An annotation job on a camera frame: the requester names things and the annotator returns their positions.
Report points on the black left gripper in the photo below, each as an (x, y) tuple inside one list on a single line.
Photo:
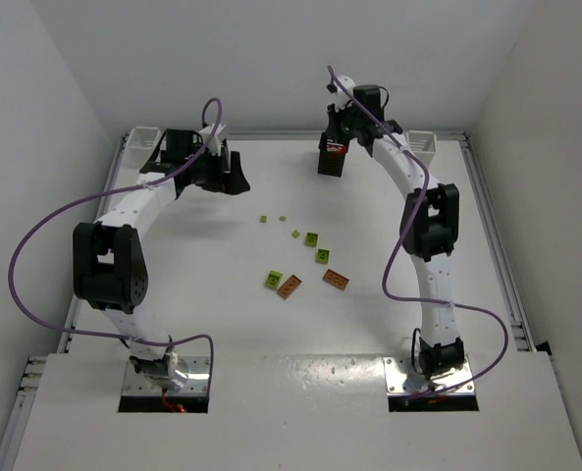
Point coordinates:
[(224, 167)]

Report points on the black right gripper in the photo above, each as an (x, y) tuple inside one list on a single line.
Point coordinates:
[(333, 144)]

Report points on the lime square lego brick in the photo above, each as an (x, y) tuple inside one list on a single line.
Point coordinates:
[(311, 240)]

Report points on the lime rounded lego brick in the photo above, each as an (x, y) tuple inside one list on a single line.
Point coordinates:
[(273, 280)]

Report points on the lime lego brick mid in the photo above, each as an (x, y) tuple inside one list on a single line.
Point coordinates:
[(322, 256)]

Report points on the tan thin lego plate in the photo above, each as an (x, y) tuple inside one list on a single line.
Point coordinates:
[(289, 286)]

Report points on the brown long lego plate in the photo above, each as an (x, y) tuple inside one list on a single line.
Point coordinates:
[(335, 279)]

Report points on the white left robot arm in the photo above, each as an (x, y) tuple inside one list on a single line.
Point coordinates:
[(110, 273)]

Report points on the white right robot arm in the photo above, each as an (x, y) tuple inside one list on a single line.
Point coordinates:
[(429, 227)]

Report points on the black bin right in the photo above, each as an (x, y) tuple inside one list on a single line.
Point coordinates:
[(330, 164)]

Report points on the white bin far right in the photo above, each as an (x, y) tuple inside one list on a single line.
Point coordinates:
[(423, 144)]

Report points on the white bin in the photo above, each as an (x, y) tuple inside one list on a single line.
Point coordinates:
[(140, 144), (423, 144)]

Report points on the white bin far left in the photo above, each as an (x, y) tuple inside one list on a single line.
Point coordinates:
[(140, 144)]

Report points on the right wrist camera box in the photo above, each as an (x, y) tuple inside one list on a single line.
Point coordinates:
[(340, 88)]

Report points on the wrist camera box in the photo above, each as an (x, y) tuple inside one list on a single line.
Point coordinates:
[(215, 136), (340, 88)]

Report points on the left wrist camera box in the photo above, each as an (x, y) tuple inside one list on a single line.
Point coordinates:
[(215, 136)]

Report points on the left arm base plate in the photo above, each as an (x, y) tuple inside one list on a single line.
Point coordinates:
[(188, 377)]

